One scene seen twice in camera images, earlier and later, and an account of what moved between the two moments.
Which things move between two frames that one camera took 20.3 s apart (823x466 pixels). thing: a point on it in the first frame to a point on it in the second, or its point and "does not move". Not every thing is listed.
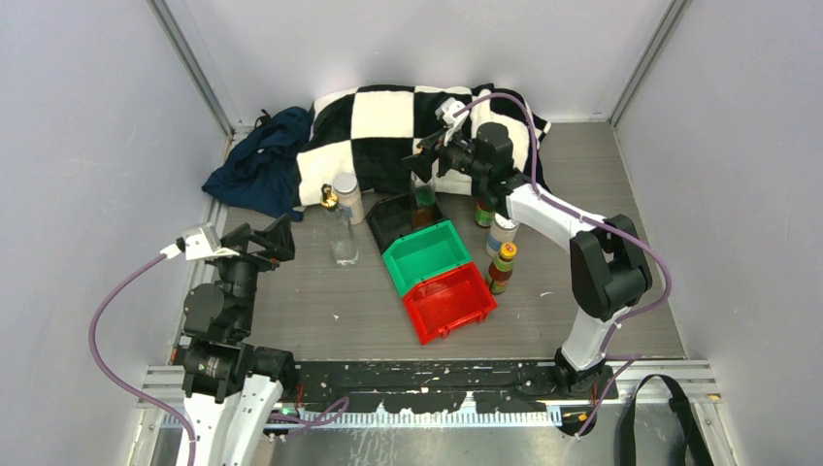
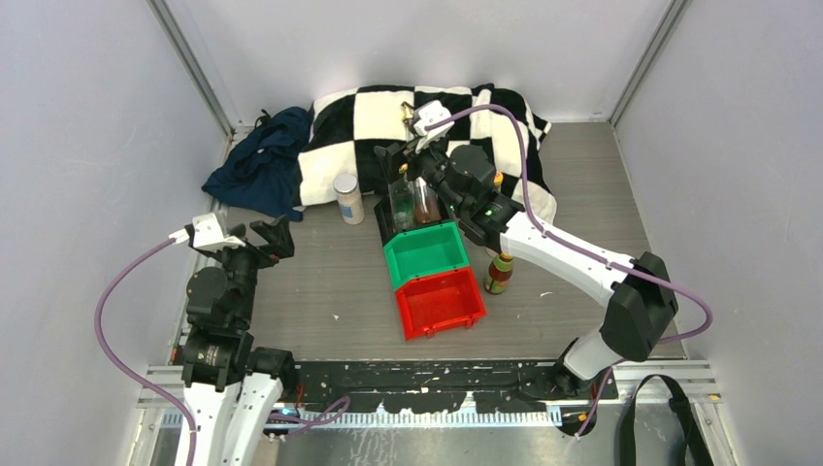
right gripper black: [420, 165] to [384, 156]
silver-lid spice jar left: [347, 189] does not move
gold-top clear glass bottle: [342, 243] to [403, 201]
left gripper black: [277, 238] does not move
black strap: [697, 451] does not move
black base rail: [432, 386] does not move
